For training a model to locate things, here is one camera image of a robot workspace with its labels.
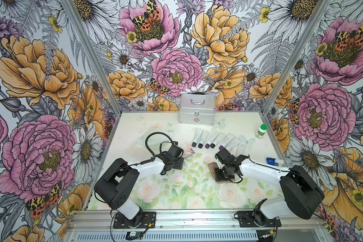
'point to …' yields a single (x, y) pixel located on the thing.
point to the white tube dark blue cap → (236, 141)
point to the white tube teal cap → (196, 133)
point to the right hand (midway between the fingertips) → (218, 181)
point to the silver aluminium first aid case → (197, 109)
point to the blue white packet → (271, 161)
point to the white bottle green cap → (261, 131)
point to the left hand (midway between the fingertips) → (173, 163)
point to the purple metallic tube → (187, 153)
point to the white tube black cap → (220, 137)
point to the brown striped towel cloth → (212, 166)
